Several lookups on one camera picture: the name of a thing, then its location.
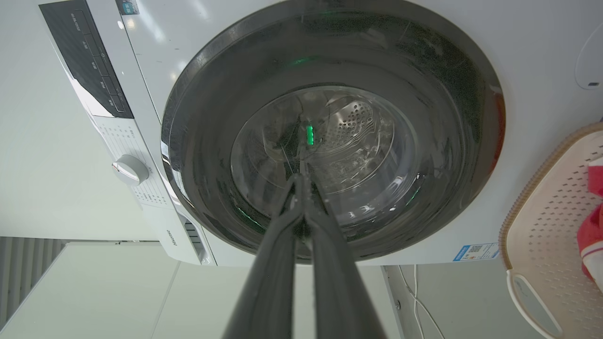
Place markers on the white front-load washing machine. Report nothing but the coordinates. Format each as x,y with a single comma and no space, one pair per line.
518,70

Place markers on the beige perforated laundry basket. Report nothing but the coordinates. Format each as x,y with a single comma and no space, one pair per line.
541,235

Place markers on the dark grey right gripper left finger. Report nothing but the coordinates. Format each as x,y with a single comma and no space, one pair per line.
268,282

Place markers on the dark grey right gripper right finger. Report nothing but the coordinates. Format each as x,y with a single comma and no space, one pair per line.
339,292

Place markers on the blue energy label sticker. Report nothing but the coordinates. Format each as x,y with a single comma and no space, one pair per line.
476,251

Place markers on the red and white garment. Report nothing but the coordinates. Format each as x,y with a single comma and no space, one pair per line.
592,235

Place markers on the dark round washing machine door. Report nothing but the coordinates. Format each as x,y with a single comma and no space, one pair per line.
330,94

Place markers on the white washing machine dial knob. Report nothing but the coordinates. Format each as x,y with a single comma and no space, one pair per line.
129,169

